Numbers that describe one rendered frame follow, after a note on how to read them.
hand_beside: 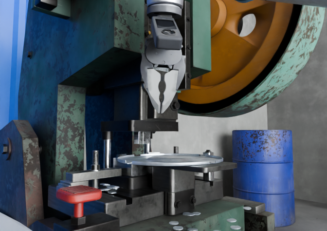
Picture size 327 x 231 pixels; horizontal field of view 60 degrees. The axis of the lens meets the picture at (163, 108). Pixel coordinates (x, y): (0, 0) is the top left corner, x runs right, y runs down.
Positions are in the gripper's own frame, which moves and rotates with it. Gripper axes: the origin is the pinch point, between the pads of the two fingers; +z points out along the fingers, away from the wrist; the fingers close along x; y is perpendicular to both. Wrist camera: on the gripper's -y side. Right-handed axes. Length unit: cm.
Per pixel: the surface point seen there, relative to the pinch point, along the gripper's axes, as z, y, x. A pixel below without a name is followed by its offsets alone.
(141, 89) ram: -3.0, 21.5, 3.4
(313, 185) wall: 113, 265, -224
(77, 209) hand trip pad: 16.8, -10.6, 14.3
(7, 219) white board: 40, 33, 43
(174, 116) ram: 4.4, 24.2, -6.8
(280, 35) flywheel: -22, 32, -41
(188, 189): 22.8, 14.7, -10.0
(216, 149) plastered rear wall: 64, 241, -88
